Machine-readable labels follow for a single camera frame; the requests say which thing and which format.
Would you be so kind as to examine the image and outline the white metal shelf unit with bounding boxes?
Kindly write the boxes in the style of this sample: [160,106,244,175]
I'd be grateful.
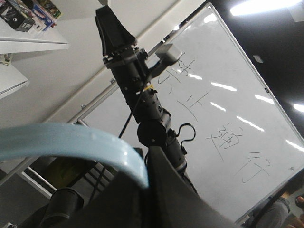
[0,0,69,100]

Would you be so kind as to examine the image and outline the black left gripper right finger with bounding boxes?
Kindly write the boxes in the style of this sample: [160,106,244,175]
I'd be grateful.
[147,146,237,228]

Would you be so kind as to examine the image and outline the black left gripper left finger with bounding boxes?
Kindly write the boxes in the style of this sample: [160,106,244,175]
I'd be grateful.
[19,173,152,228]

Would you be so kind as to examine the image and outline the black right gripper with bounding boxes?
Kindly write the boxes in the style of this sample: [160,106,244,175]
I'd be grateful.
[95,6,149,95]

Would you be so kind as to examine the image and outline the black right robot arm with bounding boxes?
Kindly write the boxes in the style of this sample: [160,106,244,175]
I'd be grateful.
[95,6,196,191]

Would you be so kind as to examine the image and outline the white rolling whiteboard stand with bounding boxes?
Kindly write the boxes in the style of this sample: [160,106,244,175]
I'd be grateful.
[71,2,304,224]

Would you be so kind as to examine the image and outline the light blue plastic basket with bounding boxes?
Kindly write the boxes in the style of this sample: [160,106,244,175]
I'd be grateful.
[0,123,149,189]

